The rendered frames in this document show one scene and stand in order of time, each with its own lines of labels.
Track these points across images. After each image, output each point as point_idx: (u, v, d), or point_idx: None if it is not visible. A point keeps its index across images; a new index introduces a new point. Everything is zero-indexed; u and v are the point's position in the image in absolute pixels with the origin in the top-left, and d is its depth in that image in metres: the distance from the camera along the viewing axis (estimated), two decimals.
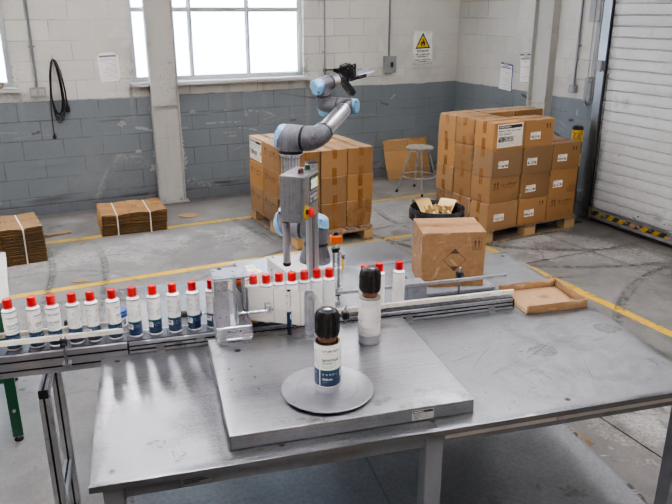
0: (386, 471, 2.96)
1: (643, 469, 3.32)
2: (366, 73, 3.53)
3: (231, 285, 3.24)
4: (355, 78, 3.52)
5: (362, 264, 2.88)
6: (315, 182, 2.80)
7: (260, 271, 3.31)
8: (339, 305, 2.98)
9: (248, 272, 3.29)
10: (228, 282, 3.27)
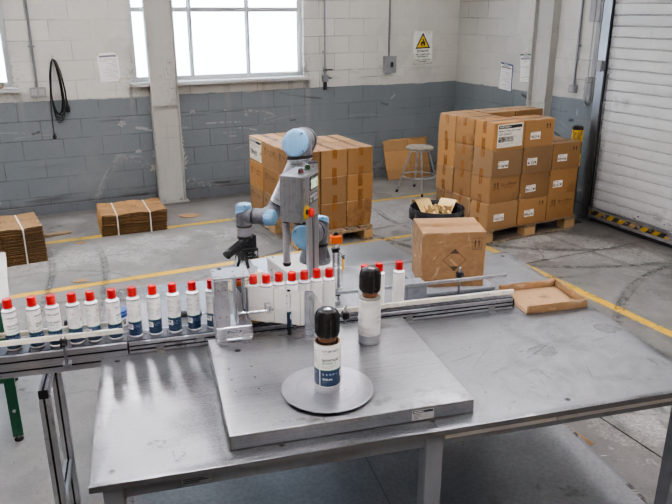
0: (386, 471, 2.96)
1: (643, 469, 3.32)
2: (249, 268, 3.25)
3: (231, 285, 3.24)
4: (245, 255, 3.24)
5: (362, 264, 2.88)
6: (315, 182, 2.80)
7: (260, 271, 3.31)
8: (339, 305, 2.98)
9: None
10: (228, 282, 3.27)
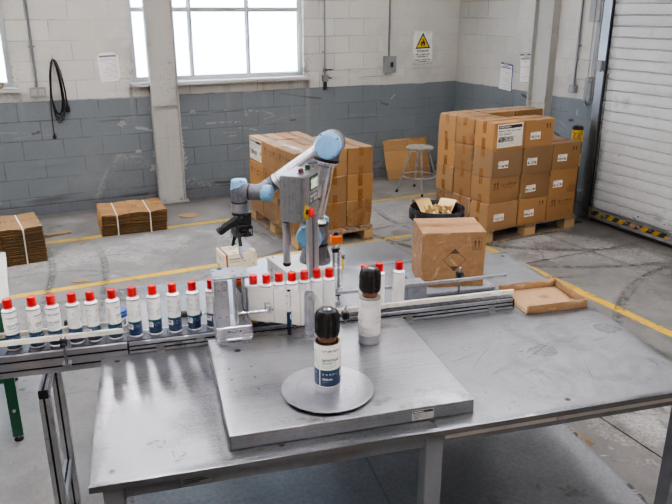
0: (386, 471, 2.96)
1: (643, 469, 3.32)
2: (242, 246, 3.19)
3: (223, 263, 3.18)
4: (238, 233, 3.18)
5: (362, 264, 2.88)
6: (315, 182, 2.80)
7: (254, 249, 3.24)
8: (339, 305, 2.98)
9: None
10: (220, 260, 3.21)
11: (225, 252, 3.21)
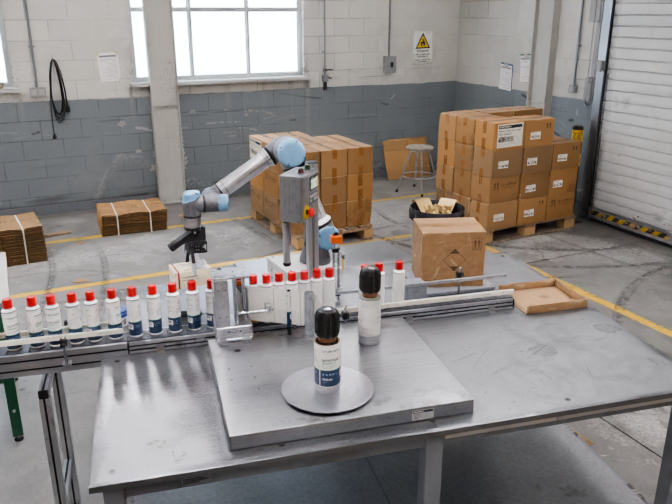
0: (386, 471, 2.96)
1: (643, 469, 3.32)
2: (195, 263, 2.97)
3: (174, 281, 2.97)
4: (191, 249, 2.96)
5: (362, 264, 2.88)
6: (315, 182, 2.80)
7: (209, 267, 3.02)
8: (339, 305, 2.98)
9: (195, 268, 3.01)
10: (173, 278, 3.00)
11: (177, 269, 2.99)
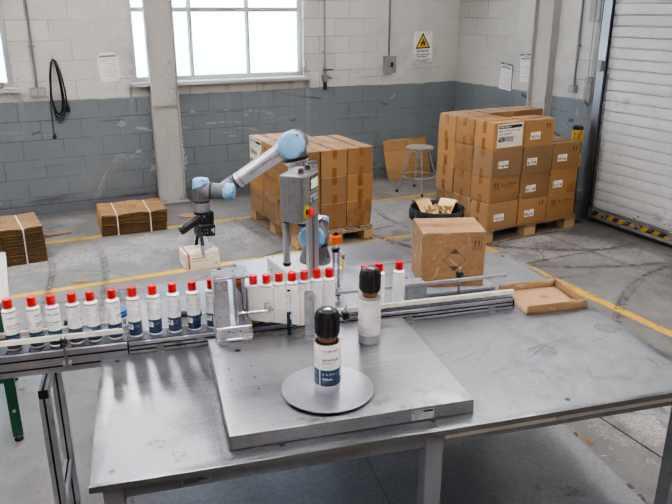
0: (386, 471, 2.96)
1: (643, 469, 3.32)
2: (204, 246, 3.18)
3: (185, 262, 3.17)
4: (200, 232, 3.17)
5: (362, 264, 2.88)
6: (315, 182, 2.80)
7: (217, 249, 3.23)
8: (339, 305, 2.98)
9: (204, 250, 3.21)
10: (183, 259, 3.20)
11: (187, 251, 3.20)
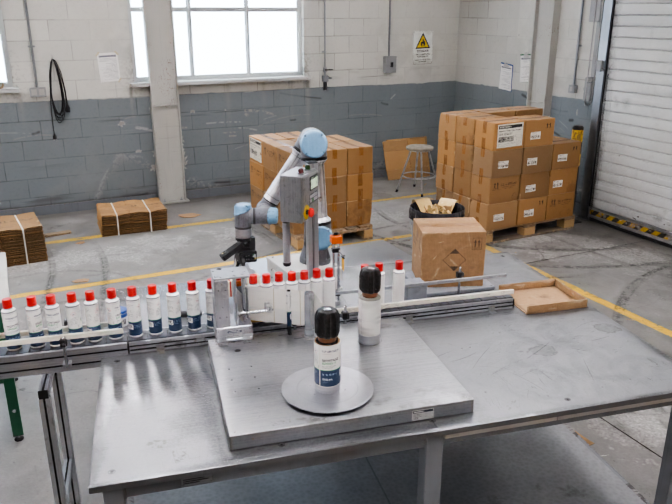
0: (386, 471, 2.96)
1: (643, 469, 3.32)
2: None
3: None
4: (242, 258, 3.11)
5: (362, 264, 2.88)
6: (315, 182, 2.80)
7: (258, 275, 3.17)
8: (339, 305, 2.98)
9: None
10: None
11: (228, 278, 3.14)
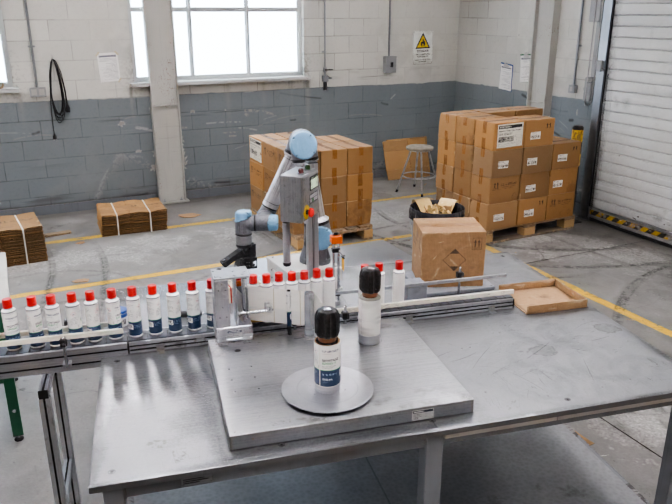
0: (386, 471, 2.96)
1: (643, 469, 3.32)
2: (246, 279, 3.13)
3: None
4: (242, 265, 3.12)
5: (362, 264, 2.88)
6: (315, 182, 2.80)
7: (258, 281, 3.18)
8: (339, 305, 2.98)
9: None
10: None
11: (229, 284, 3.15)
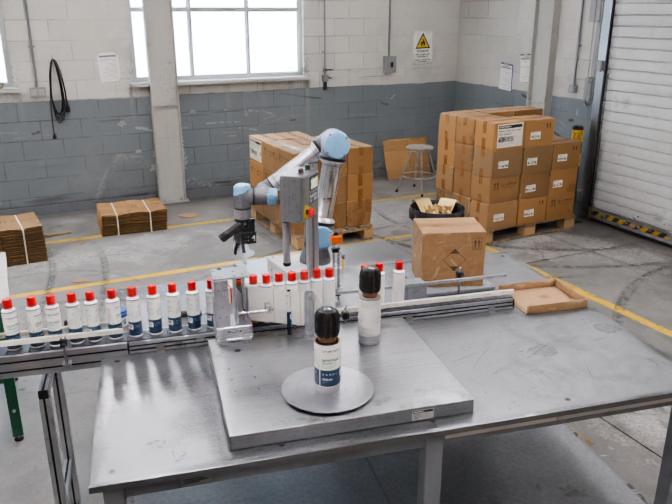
0: (386, 471, 2.96)
1: (643, 469, 3.32)
2: (245, 253, 3.09)
3: None
4: (241, 239, 3.08)
5: (362, 264, 2.88)
6: (315, 182, 2.80)
7: (259, 281, 3.18)
8: (339, 305, 2.98)
9: (246, 282, 3.17)
10: None
11: (229, 284, 3.15)
